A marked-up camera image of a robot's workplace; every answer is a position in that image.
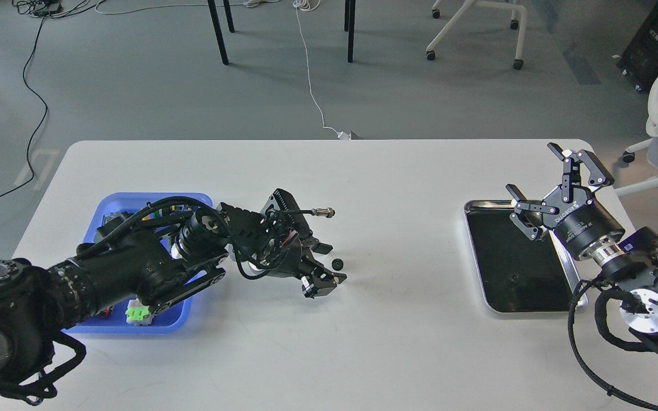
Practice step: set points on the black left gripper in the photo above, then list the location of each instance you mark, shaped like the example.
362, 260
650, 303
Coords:
277, 242

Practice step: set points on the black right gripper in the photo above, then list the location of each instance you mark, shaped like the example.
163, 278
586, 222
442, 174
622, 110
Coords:
570, 210

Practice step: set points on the small black gear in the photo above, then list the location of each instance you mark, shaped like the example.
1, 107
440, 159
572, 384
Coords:
337, 264

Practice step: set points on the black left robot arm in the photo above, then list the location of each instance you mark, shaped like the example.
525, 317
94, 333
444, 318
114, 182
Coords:
162, 254

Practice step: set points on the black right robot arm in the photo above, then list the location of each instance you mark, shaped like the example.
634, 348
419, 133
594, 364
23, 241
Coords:
626, 310

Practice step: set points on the shiny metal tray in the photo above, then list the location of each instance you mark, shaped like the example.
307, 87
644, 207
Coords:
518, 275

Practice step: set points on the blue plastic tray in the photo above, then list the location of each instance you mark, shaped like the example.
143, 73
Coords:
115, 323

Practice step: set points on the black equipment rack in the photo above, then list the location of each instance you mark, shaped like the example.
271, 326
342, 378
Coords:
639, 60

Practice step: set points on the green and grey switch part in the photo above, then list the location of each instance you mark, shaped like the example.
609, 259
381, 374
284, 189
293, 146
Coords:
138, 314

